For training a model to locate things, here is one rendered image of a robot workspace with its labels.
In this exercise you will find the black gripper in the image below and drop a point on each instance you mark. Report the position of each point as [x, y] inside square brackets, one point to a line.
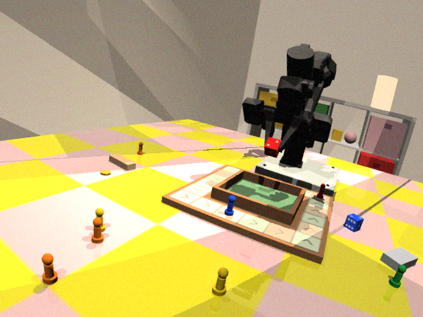
[256, 113]

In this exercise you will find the dark red pawn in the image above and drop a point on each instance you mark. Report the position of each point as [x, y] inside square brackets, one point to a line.
[320, 194]

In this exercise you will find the yellow game pawn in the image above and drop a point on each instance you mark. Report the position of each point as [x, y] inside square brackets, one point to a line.
[99, 214]
[220, 288]

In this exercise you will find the orange pawn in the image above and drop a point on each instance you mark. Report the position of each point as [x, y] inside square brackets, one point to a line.
[49, 276]
[97, 237]
[140, 148]

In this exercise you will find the tan rectangular block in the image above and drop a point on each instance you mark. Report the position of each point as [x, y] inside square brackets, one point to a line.
[122, 162]

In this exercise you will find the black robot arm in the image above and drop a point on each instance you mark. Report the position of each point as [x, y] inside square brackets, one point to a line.
[309, 73]

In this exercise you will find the dark blue die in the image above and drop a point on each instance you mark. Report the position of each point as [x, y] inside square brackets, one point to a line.
[353, 222]

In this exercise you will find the red die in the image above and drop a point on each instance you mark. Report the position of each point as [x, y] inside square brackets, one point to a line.
[271, 147]

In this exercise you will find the green pawn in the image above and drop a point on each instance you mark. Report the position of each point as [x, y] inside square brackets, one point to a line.
[395, 281]

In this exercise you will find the blue pawn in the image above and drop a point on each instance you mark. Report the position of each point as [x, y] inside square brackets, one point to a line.
[229, 211]

